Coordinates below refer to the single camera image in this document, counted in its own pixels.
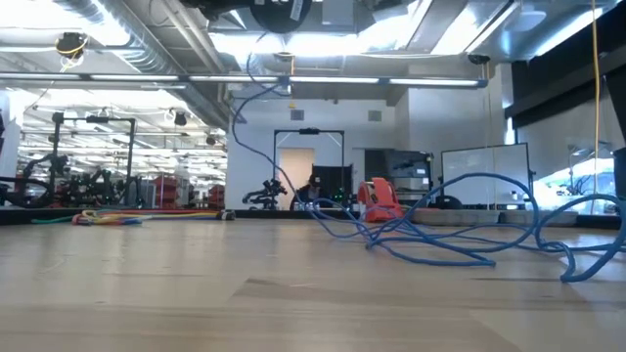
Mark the black cable spool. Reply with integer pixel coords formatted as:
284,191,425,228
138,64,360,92
248,0,314,35

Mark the blue ethernet cable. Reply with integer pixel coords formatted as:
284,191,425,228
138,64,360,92
230,29,626,284

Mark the long light bar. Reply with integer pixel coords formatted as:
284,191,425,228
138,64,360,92
0,71,489,90

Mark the red shelf cart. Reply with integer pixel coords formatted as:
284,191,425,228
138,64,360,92
146,175,183,209
207,184,227,209

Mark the person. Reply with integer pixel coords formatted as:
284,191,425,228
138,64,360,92
289,173,328,211

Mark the black robot workstation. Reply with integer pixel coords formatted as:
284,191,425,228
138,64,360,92
0,110,148,209

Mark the red tape measure box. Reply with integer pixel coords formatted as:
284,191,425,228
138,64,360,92
357,177,405,224

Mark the black dome-shaped object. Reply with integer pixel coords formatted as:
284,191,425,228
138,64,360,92
432,195,464,210

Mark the white board on stand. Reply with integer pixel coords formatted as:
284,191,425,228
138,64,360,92
439,142,535,210

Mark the grey plastic tool case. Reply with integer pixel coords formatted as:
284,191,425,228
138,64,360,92
403,207,579,228

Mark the silver ventilation duct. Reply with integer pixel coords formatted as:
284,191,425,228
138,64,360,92
53,0,246,131

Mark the black camera gantry frame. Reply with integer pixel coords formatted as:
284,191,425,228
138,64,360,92
271,127,346,209

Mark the black ceiling cord reel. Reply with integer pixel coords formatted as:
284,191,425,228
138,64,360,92
54,31,90,61

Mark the black aluminium rig frame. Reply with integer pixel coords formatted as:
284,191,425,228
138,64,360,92
0,207,626,230

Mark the multicolour wire harness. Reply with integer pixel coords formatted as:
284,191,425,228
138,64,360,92
31,208,237,227

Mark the yellow cord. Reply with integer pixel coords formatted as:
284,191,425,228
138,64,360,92
589,0,603,216

